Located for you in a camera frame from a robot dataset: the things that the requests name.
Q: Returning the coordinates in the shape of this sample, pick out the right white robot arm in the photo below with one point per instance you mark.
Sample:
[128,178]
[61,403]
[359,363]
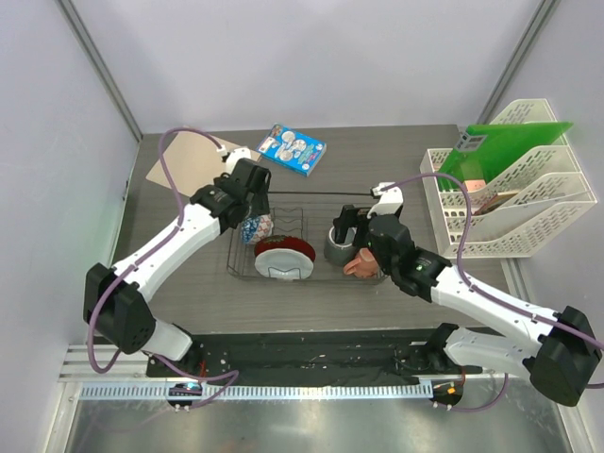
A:
[556,351]

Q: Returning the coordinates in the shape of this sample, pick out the blue red patterned bowl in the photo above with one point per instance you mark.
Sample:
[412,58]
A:
[256,228]

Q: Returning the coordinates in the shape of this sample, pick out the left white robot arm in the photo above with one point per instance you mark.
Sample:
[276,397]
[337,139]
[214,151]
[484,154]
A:
[116,300]

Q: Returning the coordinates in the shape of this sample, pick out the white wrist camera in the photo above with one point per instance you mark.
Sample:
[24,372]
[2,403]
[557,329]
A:
[230,157]
[389,198]

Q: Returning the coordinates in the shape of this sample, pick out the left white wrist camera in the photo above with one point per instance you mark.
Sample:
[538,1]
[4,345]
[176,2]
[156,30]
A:
[230,157]

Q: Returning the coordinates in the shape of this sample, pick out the dark red plate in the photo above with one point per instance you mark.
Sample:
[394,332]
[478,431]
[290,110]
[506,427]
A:
[285,242]

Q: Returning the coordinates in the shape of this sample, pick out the pink mug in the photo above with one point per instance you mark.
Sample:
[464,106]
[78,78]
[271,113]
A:
[363,265]

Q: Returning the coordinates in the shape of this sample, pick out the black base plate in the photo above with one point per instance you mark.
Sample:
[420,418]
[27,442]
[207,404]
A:
[321,358]

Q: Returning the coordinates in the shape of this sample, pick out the blue picture box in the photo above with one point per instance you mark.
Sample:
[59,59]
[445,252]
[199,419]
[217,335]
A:
[292,149]

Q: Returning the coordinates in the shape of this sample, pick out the grey mug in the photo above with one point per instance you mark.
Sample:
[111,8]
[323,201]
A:
[340,254]

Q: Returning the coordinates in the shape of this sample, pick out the beige board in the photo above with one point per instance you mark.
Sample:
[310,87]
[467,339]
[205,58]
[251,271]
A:
[192,159]

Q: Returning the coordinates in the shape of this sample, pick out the white plate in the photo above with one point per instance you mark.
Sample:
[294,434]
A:
[282,263]

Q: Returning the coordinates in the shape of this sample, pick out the white file organizer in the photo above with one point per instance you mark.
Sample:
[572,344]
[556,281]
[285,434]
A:
[553,193]

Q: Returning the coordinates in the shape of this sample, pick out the white slotted cable duct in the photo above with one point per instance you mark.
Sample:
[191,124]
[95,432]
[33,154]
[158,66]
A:
[181,391]

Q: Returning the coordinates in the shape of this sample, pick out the black wire dish rack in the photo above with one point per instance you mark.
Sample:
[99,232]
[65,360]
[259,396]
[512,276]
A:
[307,216]

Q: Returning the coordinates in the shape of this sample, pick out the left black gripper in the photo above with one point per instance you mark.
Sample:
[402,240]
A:
[260,205]

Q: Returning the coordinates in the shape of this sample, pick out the green plastic folder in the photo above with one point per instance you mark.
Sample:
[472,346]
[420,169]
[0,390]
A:
[483,152]

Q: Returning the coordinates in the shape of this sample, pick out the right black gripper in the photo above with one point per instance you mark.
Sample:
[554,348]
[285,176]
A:
[351,216]

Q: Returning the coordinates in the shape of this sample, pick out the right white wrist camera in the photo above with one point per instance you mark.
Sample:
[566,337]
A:
[389,198]

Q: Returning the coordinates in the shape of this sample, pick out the brown items in organizer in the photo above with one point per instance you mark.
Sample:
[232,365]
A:
[486,202]

